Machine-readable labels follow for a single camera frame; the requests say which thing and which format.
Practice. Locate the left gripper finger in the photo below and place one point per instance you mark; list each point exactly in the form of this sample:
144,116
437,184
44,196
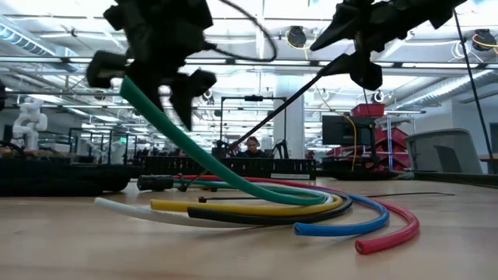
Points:
186,93
149,85

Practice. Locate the black camera stand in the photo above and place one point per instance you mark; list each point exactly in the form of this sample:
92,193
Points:
253,98

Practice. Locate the red storage bin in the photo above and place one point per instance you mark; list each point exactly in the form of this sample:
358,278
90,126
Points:
367,110

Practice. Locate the small black connector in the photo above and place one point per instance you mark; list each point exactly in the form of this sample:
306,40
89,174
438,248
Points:
155,183

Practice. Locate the black aluminium frame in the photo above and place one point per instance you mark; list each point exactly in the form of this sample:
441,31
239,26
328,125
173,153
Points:
459,179

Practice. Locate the silver ventilation duct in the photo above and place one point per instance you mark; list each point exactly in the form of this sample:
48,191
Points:
443,89

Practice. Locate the stack of red bins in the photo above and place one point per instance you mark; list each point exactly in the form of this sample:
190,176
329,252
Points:
393,140

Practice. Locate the white robot figure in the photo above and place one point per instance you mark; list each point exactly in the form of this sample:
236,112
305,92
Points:
29,120

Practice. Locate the black work glove grey cuff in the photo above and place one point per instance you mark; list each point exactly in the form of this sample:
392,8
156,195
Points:
58,179

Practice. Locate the person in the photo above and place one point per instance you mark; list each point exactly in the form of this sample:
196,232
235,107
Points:
253,145

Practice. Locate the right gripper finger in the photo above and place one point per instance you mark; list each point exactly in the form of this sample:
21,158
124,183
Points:
338,27
340,65

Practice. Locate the long ceiling light bar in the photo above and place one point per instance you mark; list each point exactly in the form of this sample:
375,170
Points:
428,64

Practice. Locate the black monitor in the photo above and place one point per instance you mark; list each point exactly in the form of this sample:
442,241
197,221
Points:
342,130

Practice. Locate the white pillar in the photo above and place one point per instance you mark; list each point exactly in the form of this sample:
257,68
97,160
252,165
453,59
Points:
295,128

